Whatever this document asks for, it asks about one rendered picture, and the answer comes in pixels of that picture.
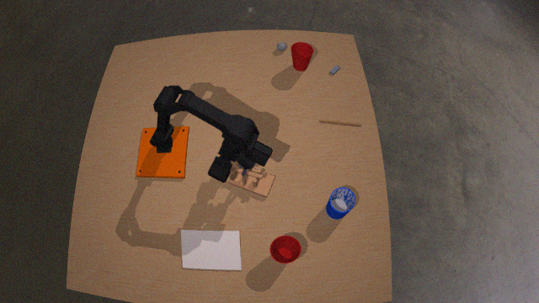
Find blue cup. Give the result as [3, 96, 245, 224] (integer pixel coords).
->
[326, 187, 355, 220]

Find white flat rectangular sheet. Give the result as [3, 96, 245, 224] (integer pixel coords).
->
[181, 230, 242, 270]

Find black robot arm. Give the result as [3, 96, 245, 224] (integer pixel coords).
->
[149, 85, 273, 170]

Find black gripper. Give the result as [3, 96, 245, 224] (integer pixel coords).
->
[208, 138, 240, 183]

